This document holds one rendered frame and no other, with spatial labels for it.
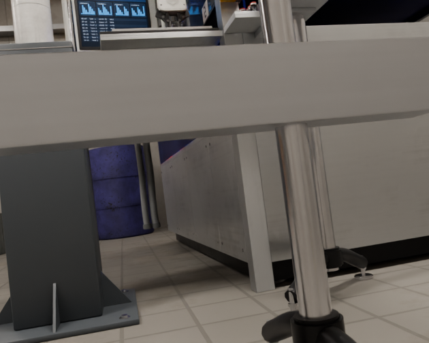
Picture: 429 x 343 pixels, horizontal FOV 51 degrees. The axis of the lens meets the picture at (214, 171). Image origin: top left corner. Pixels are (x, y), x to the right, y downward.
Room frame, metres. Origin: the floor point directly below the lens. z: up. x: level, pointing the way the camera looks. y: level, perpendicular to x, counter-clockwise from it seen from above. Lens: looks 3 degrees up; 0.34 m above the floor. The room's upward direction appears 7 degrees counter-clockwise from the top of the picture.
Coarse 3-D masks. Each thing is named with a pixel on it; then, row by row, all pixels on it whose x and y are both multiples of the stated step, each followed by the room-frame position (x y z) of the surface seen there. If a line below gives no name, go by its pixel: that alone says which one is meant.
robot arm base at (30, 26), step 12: (12, 0) 1.40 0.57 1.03; (24, 0) 1.38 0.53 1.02; (36, 0) 1.39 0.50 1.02; (48, 0) 1.44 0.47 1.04; (12, 12) 1.40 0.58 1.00; (24, 12) 1.38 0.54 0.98; (36, 12) 1.39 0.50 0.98; (48, 12) 1.43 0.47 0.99; (24, 24) 1.38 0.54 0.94; (36, 24) 1.39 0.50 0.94; (48, 24) 1.42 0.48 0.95; (24, 36) 1.38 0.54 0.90; (36, 36) 1.39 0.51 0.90; (48, 36) 1.42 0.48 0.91
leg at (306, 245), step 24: (264, 0) 0.67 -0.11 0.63; (288, 0) 0.67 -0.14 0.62; (264, 24) 0.68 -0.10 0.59; (288, 24) 0.67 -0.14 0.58; (288, 144) 0.66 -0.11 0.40; (288, 168) 0.67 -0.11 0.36; (312, 168) 0.67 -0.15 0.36; (288, 192) 0.67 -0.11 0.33; (312, 192) 0.67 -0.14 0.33; (288, 216) 0.68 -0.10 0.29; (312, 216) 0.66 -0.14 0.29; (312, 240) 0.66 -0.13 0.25; (312, 264) 0.66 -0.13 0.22; (312, 288) 0.66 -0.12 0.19; (312, 312) 0.66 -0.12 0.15
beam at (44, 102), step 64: (0, 64) 0.55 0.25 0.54; (64, 64) 0.57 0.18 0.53; (128, 64) 0.59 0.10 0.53; (192, 64) 0.61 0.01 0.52; (256, 64) 0.63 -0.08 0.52; (320, 64) 0.66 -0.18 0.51; (384, 64) 0.68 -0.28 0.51; (0, 128) 0.55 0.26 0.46; (64, 128) 0.57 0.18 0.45; (128, 128) 0.59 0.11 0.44; (192, 128) 0.61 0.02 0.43; (256, 128) 0.66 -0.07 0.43
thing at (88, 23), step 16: (64, 0) 2.29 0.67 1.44; (80, 0) 2.31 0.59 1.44; (96, 0) 2.34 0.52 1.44; (112, 0) 2.37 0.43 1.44; (128, 0) 2.40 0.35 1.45; (144, 0) 2.44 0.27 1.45; (64, 16) 2.37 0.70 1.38; (80, 16) 2.31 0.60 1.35; (96, 16) 2.34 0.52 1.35; (112, 16) 2.37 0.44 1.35; (128, 16) 2.40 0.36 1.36; (144, 16) 2.43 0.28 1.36; (80, 32) 2.30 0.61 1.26; (96, 32) 2.33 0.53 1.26; (80, 48) 2.30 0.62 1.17; (96, 48) 2.33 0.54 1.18
